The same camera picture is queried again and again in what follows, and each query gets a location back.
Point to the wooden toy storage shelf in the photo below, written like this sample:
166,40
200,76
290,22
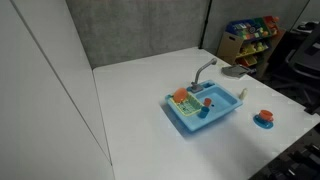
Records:
251,43

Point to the yellow dish rack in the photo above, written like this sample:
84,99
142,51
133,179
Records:
189,106

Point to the orange teacup with handle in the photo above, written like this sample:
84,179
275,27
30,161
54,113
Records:
266,115

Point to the blue toy sink basin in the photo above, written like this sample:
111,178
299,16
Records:
223,102

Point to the small orange cup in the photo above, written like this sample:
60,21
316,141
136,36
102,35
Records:
207,102

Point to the black equipment at table edge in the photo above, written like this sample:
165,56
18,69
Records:
301,161

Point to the black office chair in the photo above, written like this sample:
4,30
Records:
301,69

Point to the blue toy cup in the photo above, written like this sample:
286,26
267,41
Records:
203,112

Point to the orange toy plate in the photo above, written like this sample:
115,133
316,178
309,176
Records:
179,95

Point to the black vertical pole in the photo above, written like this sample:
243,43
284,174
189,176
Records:
205,24

